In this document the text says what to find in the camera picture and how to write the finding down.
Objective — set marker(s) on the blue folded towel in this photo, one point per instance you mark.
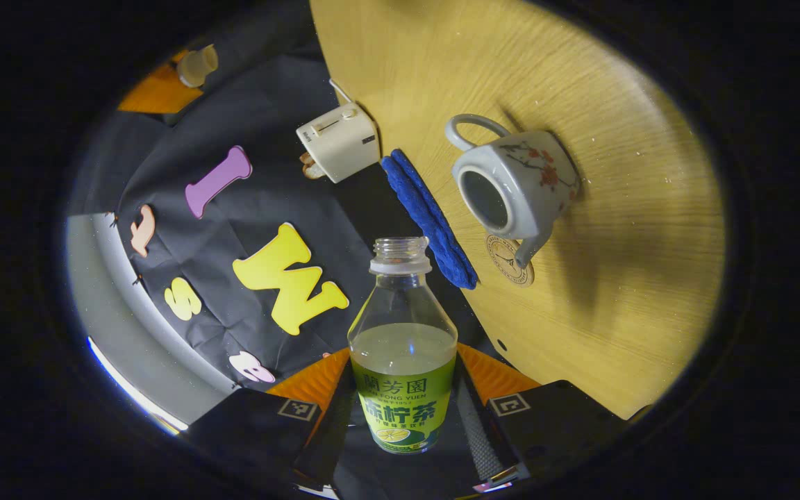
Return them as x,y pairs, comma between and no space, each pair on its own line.
428,215

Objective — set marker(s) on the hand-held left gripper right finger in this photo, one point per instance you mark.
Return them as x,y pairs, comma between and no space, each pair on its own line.
483,430

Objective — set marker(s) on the white floral teacup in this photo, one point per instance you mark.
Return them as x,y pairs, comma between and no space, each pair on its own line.
532,180

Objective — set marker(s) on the green label water bottle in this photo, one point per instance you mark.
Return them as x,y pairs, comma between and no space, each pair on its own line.
403,389

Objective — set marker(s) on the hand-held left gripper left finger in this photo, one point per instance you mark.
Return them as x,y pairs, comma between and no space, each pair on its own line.
327,430

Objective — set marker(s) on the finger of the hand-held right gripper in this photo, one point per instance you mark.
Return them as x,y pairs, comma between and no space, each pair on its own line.
153,90

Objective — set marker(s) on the toast slice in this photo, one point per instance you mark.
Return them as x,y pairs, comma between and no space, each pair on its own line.
311,167

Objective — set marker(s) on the round brown coaster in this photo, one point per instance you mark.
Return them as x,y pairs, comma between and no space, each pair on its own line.
504,267

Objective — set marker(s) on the black backdrop cloth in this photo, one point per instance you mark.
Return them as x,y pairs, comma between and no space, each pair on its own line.
268,125

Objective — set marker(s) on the white toaster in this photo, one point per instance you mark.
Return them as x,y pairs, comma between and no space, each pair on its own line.
341,142

